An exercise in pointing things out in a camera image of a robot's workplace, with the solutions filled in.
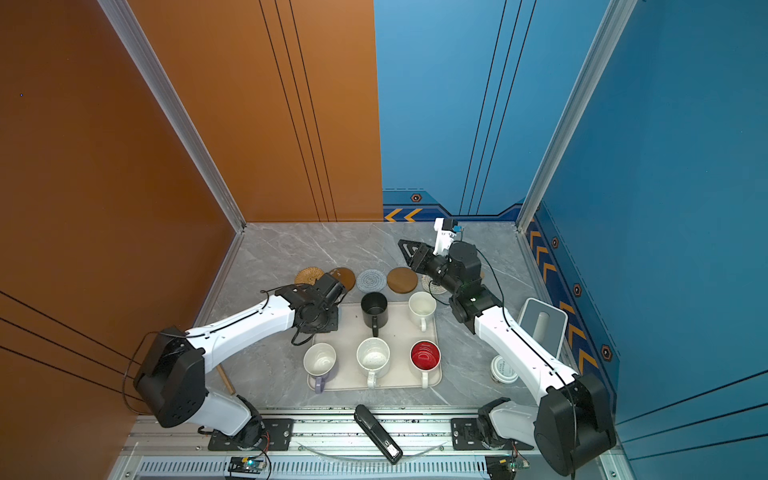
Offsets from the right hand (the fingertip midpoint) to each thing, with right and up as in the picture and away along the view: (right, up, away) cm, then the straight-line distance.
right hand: (400, 245), depth 74 cm
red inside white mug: (+7, -32, +10) cm, 34 cm away
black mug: (-8, -19, +17) cm, 27 cm away
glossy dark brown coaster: (-19, -11, +31) cm, 38 cm away
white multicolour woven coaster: (+6, -9, -6) cm, 13 cm away
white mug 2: (-8, -32, +11) cm, 34 cm away
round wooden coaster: (+1, -12, +28) cm, 31 cm away
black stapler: (-5, -46, -3) cm, 46 cm away
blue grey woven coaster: (-9, -12, +28) cm, 32 cm away
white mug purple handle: (-22, -32, +9) cm, 40 cm away
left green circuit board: (-36, -53, -3) cm, 64 cm away
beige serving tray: (0, -26, +16) cm, 30 cm away
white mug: (+7, -18, +17) cm, 26 cm away
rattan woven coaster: (-32, -10, +31) cm, 46 cm away
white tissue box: (+44, -24, +14) cm, 52 cm away
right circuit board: (+24, -52, -5) cm, 58 cm away
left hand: (-20, -22, +12) cm, 32 cm away
